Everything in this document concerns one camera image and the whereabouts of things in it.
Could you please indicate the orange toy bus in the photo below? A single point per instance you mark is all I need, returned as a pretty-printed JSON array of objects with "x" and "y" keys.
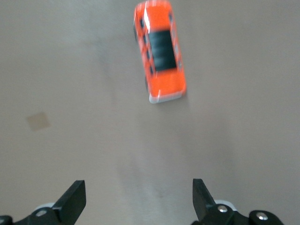
[{"x": 161, "y": 77}]

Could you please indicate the small brown tape patch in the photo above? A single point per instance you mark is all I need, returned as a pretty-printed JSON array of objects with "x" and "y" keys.
[{"x": 38, "y": 121}]

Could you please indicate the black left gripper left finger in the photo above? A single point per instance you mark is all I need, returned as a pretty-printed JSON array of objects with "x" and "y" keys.
[{"x": 68, "y": 206}]

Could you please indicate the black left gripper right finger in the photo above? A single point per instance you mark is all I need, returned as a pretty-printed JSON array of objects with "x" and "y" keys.
[{"x": 206, "y": 211}]

